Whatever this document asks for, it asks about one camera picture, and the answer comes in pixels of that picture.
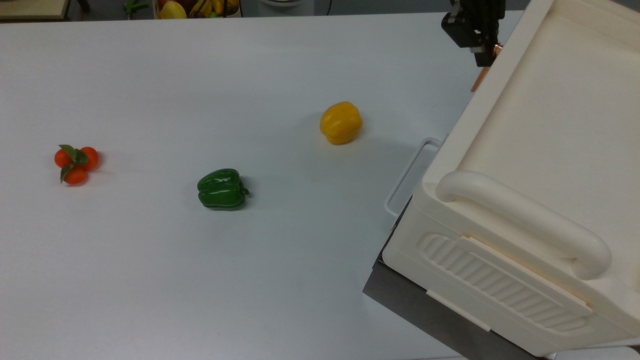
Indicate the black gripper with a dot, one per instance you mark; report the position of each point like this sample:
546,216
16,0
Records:
472,22

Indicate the cream plastic storage cabinet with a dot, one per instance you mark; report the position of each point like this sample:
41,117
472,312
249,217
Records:
540,150

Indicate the yellow bell pepper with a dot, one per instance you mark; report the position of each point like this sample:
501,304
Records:
340,122

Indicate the white round base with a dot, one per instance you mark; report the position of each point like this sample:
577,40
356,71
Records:
286,6

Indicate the green bell pepper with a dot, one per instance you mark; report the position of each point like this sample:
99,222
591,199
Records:
221,189

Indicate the basket of toy fruit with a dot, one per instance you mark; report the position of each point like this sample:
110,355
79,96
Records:
197,8

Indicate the green toy vegetable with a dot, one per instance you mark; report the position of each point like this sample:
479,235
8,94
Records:
135,6

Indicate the orange tomato cluster with leaves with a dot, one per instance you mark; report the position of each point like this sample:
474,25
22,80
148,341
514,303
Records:
76,163

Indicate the wooden board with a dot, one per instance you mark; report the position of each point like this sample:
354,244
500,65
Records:
32,8

